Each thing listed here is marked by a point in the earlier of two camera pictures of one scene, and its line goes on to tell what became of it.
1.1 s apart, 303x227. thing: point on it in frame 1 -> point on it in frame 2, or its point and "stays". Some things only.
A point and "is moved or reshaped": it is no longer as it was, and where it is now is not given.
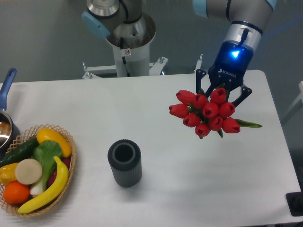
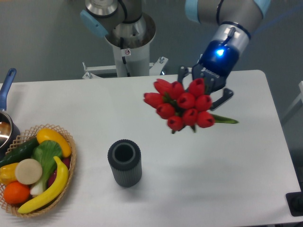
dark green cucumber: (23, 152) stays
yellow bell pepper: (7, 173) stays
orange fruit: (15, 193) stays
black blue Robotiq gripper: (229, 68) -> (220, 55)
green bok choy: (46, 152) stays
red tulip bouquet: (214, 115) is moved or reshaped
